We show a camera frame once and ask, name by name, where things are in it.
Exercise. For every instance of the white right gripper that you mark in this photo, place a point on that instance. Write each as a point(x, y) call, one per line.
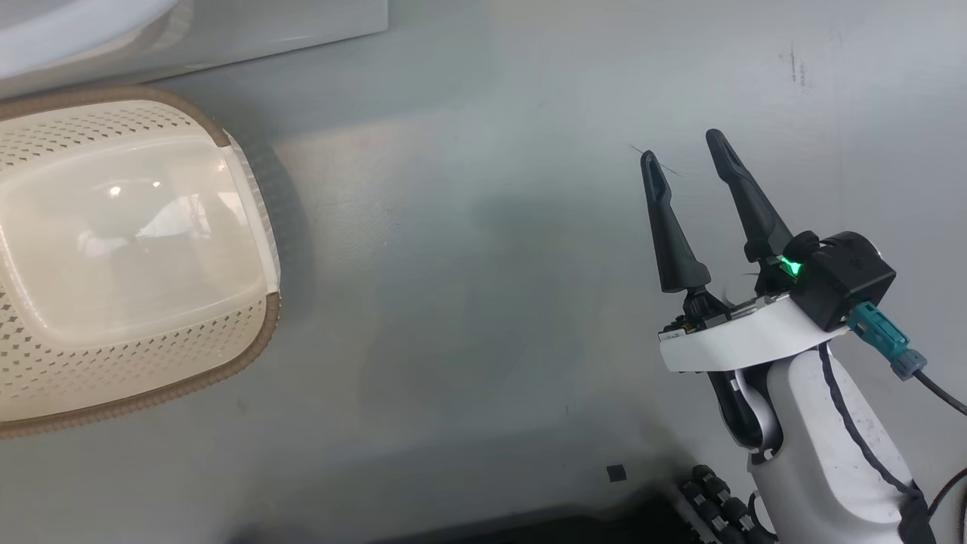
point(740, 340)

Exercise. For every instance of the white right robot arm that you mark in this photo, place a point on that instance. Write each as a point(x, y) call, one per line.
point(823, 453)

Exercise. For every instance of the white front-load washing machine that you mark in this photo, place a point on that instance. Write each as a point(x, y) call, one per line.
point(264, 30)

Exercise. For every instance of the small black square scrap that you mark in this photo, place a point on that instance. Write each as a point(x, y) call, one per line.
point(616, 473)

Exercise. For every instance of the cream perforated laundry basket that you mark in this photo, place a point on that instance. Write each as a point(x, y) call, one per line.
point(136, 242)

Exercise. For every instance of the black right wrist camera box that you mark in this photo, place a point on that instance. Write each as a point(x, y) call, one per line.
point(846, 279)

